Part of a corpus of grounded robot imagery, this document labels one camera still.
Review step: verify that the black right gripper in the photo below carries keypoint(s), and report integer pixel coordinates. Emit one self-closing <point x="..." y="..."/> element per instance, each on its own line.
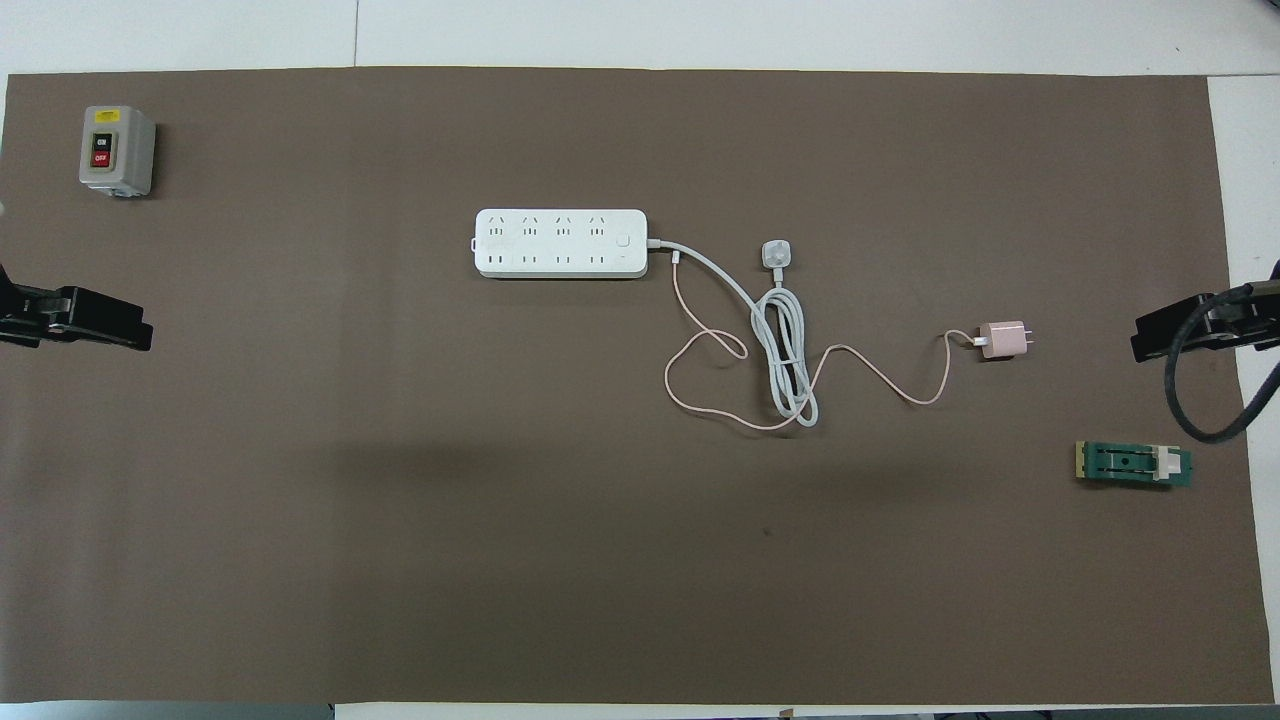
<point x="1250" y="320"/>

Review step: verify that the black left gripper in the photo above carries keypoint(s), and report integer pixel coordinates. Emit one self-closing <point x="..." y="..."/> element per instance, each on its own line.
<point x="30" y="315"/>

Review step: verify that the pink charger adapter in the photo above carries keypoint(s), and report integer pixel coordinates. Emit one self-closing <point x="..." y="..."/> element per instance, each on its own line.
<point x="1003" y="340"/>

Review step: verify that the white power strip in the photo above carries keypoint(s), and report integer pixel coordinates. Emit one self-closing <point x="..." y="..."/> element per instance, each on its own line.
<point x="560" y="243"/>

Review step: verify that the brown table mat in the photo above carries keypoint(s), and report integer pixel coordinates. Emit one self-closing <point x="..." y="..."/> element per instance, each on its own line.
<point x="400" y="500"/>

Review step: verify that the green knife switch yellow base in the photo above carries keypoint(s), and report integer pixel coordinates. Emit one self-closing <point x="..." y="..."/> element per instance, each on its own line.
<point x="1130" y="464"/>

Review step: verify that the grey on-off switch box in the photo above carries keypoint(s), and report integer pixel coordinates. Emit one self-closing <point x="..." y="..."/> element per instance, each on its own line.
<point x="117" y="150"/>

